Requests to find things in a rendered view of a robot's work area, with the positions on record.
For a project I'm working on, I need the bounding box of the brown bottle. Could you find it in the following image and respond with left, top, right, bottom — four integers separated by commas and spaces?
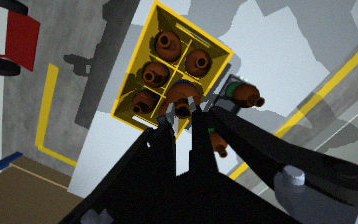
132, 88, 160, 114
158, 100, 167, 116
225, 82, 265, 108
154, 30, 182, 63
208, 128, 228, 158
165, 79, 201, 119
142, 62, 170, 88
184, 49, 211, 77

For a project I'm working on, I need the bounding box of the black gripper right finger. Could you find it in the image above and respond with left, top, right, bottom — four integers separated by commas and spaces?
184, 96, 358, 224

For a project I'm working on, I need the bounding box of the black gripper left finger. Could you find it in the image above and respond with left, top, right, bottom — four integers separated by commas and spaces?
58, 103, 179, 224

